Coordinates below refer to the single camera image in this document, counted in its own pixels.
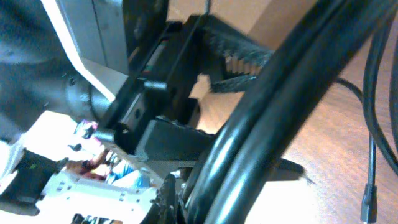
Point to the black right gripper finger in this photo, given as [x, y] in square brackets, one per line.
[162, 210]

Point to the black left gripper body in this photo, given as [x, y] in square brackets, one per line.
[150, 116]

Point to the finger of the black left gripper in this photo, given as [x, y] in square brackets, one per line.
[241, 58]

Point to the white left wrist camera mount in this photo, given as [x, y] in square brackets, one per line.
[37, 179]

